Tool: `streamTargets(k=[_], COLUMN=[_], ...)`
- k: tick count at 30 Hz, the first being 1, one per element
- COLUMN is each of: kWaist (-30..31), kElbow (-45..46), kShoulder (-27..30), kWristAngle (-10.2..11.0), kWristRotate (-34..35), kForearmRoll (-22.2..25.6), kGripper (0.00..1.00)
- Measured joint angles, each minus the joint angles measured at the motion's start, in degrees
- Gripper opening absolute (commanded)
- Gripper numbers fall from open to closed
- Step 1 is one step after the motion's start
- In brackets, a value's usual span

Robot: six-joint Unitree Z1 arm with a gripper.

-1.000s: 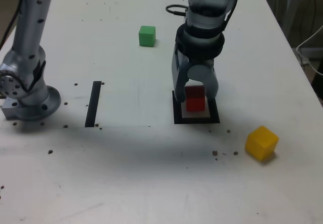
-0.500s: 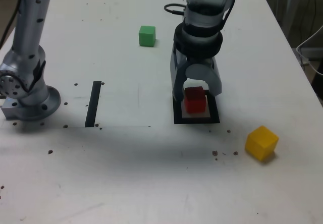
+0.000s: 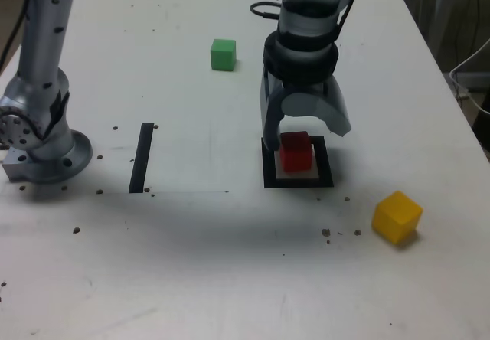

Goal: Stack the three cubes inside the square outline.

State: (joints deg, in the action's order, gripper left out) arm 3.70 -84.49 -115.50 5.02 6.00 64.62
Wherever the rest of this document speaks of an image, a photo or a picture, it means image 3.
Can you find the black tape square outline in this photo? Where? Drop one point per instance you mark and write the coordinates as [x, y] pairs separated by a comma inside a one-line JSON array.
[[325, 164]]

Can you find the yellow cube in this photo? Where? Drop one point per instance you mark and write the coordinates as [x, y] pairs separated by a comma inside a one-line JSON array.
[[396, 213]]

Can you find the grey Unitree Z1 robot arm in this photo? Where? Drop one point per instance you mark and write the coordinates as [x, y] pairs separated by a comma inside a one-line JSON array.
[[42, 49]]

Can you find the red cube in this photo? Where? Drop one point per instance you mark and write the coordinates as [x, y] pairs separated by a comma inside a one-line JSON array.
[[294, 156]]

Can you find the green cube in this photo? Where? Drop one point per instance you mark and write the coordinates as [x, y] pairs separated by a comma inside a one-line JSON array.
[[223, 56]]

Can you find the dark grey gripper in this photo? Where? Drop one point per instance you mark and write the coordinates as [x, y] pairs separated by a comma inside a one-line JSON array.
[[302, 88]]

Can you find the black tape strip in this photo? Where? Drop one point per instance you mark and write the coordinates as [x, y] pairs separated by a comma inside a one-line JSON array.
[[141, 156]]

